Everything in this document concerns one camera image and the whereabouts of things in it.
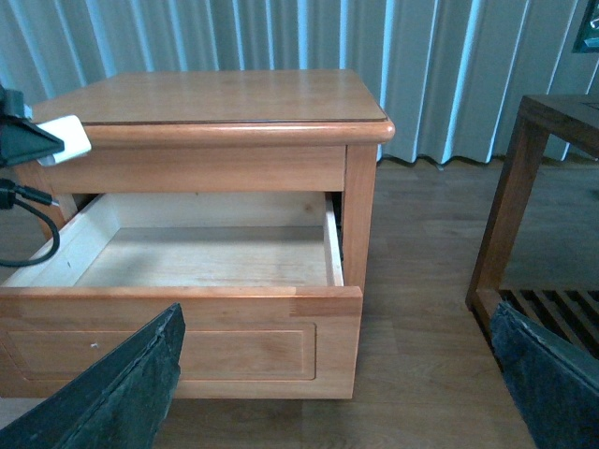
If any wooden drawer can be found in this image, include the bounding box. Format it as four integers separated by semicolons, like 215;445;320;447
1;192;363;398

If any white charger block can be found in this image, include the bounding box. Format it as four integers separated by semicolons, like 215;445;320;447
37;115;92;167

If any green picture frame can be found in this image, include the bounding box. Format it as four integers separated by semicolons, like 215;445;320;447
572;0;598;53

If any dark wooden side table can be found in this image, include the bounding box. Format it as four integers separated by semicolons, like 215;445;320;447
466;94;598;356

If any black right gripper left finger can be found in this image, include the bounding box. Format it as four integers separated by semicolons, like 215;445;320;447
1;303;185;448

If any black charger cable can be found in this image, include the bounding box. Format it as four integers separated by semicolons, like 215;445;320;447
0;178;62;268

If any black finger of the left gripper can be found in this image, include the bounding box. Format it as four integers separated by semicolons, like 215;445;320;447
1;86;65;167

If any pale blue curtain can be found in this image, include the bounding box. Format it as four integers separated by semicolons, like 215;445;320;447
1;1;598;164

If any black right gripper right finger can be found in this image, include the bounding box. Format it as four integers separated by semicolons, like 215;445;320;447
490;302;598;448

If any wooden nightstand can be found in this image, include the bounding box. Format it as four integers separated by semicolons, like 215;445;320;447
13;68;397;300

